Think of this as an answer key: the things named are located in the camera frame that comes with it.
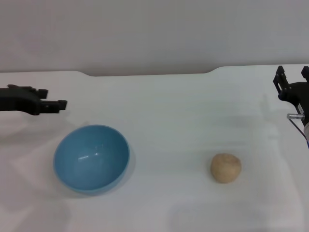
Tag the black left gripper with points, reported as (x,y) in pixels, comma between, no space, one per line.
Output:
(19,100)

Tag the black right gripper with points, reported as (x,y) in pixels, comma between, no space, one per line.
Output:
(299,94)

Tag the blue ceramic bowl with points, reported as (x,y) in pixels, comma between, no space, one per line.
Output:
(91,159)

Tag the beige egg yolk pastry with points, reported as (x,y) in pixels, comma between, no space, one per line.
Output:
(225,169)

